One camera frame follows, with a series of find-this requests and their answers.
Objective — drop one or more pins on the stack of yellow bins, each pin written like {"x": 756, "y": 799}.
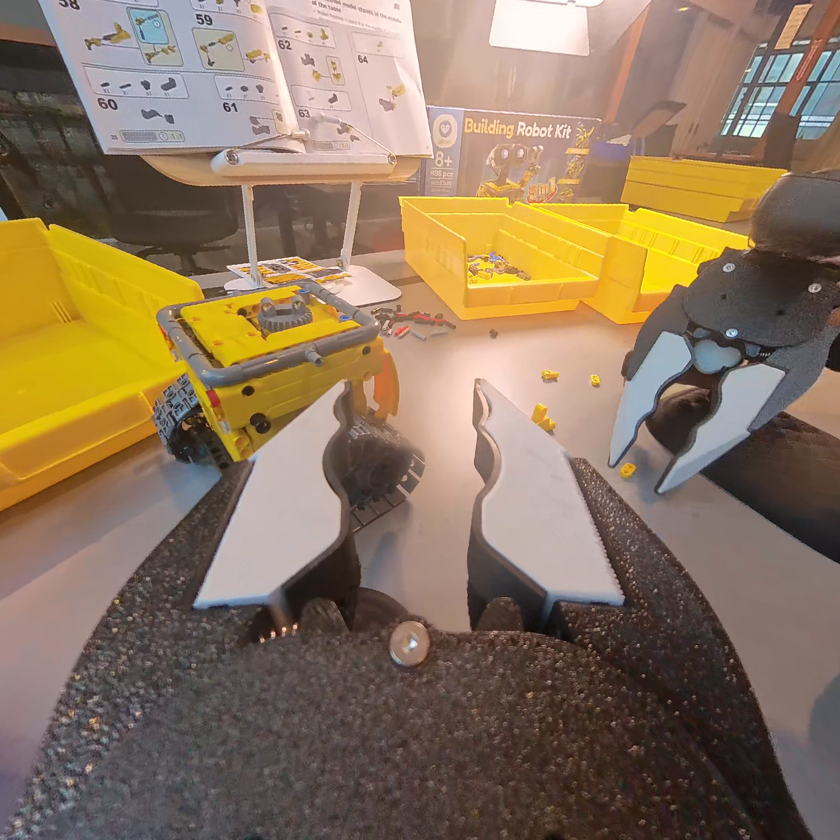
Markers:
{"x": 696, "y": 190}

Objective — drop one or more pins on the dark printed box stack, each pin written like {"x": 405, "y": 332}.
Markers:
{"x": 525, "y": 131}

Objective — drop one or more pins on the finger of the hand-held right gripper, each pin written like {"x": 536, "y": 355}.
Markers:
{"x": 722, "y": 420}
{"x": 650, "y": 381}

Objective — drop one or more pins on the yellow tracked brick vehicle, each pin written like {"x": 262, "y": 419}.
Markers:
{"x": 263, "y": 335}

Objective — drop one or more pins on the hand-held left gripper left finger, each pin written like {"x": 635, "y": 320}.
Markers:
{"x": 282, "y": 525}

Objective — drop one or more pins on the grey desk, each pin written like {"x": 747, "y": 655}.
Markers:
{"x": 525, "y": 344}

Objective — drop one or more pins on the yellow grey bricks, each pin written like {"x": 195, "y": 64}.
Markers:
{"x": 496, "y": 267}

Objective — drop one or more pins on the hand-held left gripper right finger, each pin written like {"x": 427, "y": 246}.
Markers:
{"x": 545, "y": 525}

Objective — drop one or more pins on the yellow brick piece grey axle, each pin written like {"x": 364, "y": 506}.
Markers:
{"x": 542, "y": 419}

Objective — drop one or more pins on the sticker sheet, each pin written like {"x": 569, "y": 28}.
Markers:
{"x": 289, "y": 269}

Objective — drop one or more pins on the white round stand base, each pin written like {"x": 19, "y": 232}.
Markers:
{"x": 374, "y": 286}

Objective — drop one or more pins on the yellow plastic bin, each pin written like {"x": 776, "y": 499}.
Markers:
{"x": 79, "y": 381}
{"x": 630, "y": 282}
{"x": 551, "y": 295}

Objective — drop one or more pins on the pile of small brick parts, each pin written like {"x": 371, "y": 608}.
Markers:
{"x": 420, "y": 319}

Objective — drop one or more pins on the wooden booklet stand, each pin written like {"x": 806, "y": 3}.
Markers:
{"x": 263, "y": 167}

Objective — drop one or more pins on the bright white light panel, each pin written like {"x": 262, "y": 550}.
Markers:
{"x": 538, "y": 26}

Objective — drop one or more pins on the instruction booklet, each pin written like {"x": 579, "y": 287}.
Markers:
{"x": 197, "y": 66}

